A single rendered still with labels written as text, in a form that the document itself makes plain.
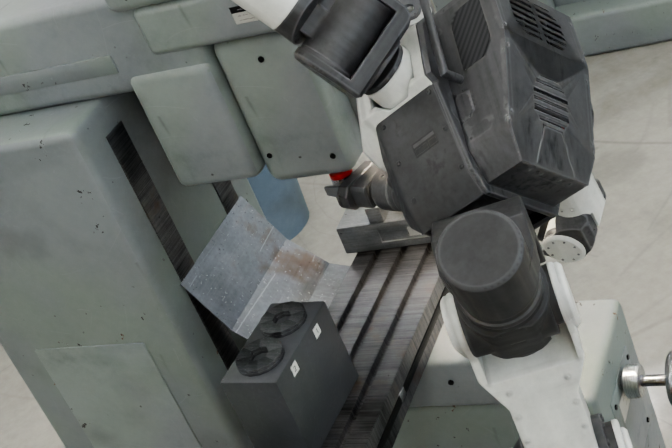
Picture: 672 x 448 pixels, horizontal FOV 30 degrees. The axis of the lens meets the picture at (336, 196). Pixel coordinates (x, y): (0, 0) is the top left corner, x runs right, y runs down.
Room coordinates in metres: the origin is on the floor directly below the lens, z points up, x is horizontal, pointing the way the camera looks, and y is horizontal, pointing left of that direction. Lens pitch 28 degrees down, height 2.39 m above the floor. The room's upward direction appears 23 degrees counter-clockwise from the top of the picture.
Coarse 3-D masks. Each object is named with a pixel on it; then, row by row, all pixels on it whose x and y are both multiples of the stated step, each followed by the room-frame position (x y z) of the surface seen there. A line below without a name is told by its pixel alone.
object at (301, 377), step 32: (288, 320) 1.92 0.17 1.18; (320, 320) 1.92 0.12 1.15; (256, 352) 1.88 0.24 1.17; (288, 352) 1.84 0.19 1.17; (320, 352) 1.89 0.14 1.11; (224, 384) 1.84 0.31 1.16; (256, 384) 1.80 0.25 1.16; (288, 384) 1.80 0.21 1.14; (320, 384) 1.86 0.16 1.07; (352, 384) 1.93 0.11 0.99; (256, 416) 1.82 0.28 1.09; (288, 416) 1.78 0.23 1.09; (320, 416) 1.83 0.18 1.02
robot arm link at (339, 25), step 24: (312, 0) 1.67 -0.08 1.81; (336, 0) 1.69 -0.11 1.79; (360, 0) 1.67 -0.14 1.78; (288, 24) 1.66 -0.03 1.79; (312, 24) 1.68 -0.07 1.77; (336, 24) 1.66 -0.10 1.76; (360, 24) 1.65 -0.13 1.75; (384, 24) 1.66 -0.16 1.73; (312, 48) 1.66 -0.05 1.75; (336, 48) 1.64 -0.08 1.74; (360, 48) 1.65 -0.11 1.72
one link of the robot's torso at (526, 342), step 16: (544, 272) 1.41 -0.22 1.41; (544, 288) 1.38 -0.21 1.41; (544, 304) 1.37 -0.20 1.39; (464, 320) 1.40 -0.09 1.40; (528, 320) 1.36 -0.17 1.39; (544, 320) 1.37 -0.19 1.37; (560, 320) 1.39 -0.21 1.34; (480, 336) 1.39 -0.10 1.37; (496, 336) 1.36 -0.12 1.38; (512, 336) 1.37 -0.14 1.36; (528, 336) 1.37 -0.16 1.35; (544, 336) 1.39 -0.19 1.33; (480, 352) 1.40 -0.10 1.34; (496, 352) 1.41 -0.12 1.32; (512, 352) 1.40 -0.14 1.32; (528, 352) 1.41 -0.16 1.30
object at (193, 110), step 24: (168, 72) 2.22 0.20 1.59; (192, 72) 2.19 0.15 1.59; (216, 72) 2.19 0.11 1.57; (144, 96) 2.26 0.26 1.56; (168, 96) 2.23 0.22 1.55; (192, 96) 2.20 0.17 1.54; (216, 96) 2.18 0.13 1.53; (168, 120) 2.24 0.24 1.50; (192, 120) 2.22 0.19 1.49; (216, 120) 2.19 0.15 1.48; (240, 120) 2.19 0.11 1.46; (168, 144) 2.26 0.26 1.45; (192, 144) 2.23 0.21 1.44; (216, 144) 2.20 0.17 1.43; (240, 144) 2.18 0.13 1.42; (192, 168) 2.24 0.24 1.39; (216, 168) 2.21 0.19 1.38; (240, 168) 2.19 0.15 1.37
